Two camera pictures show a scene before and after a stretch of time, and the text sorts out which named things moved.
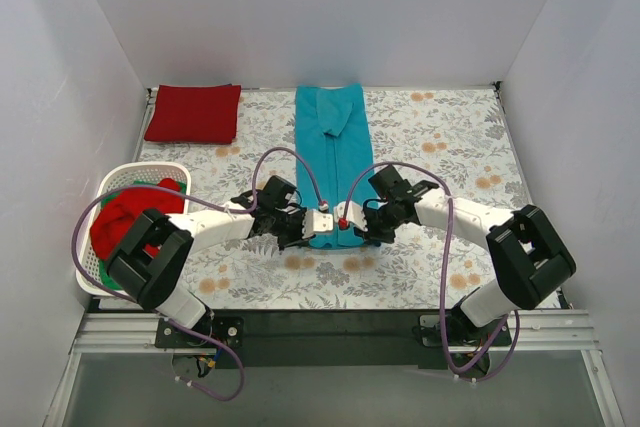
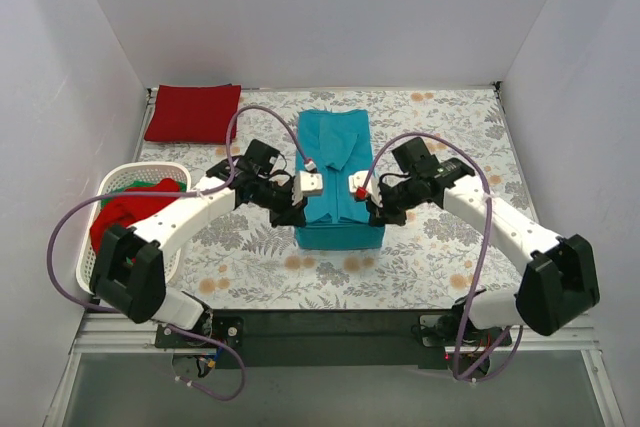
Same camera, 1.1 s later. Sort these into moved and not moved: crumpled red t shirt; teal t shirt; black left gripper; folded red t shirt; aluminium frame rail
Moved: black left gripper; teal t shirt
Not moved: aluminium frame rail; crumpled red t shirt; folded red t shirt
